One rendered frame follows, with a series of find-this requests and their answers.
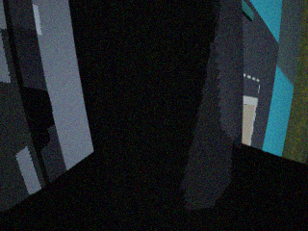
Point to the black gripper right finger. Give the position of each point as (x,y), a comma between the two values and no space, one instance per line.
(273,193)

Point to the teal flat trowel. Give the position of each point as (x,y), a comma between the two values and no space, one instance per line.
(247,11)

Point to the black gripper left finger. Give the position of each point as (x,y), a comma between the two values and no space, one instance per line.
(72,202)

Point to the white square tile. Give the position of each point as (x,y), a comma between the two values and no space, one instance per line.
(249,105)

